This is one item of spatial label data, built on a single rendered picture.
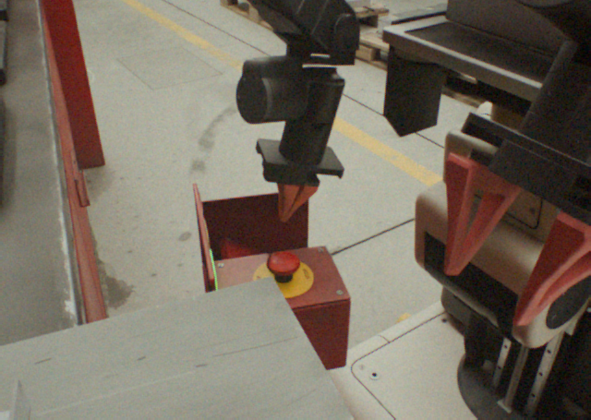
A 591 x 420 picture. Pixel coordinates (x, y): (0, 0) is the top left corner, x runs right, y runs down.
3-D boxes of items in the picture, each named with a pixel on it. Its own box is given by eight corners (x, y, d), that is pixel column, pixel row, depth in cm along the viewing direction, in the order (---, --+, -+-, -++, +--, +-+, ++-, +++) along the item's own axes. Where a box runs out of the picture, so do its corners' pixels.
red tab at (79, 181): (90, 205, 124) (84, 177, 120) (80, 208, 123) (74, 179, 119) (84, 173, 135) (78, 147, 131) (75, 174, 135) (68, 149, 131)
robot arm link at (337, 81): (358, 76, 66) (326, 57, 70) (314, 78, 62) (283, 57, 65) (342, 129, 70) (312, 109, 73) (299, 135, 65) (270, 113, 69)
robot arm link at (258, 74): (362, 14, 63) (309, 13, 69) (282, 8, 55) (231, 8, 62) (355, 123, 66) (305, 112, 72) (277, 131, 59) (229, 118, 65)
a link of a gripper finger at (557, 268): (522, 351, 30) (618, 193, 27) (426, 277, 35) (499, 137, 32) (575, 343, 34) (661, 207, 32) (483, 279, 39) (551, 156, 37)
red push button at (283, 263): (303, 290, 68) (304, 266, 66) (271, 295, 67) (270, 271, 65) (295, 269, 71) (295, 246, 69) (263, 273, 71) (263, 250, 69)
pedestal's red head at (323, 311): (347, 367, 73) (355, 258, 63) (222, 391, 70) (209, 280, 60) (307, 269, 89) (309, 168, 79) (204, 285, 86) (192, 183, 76)
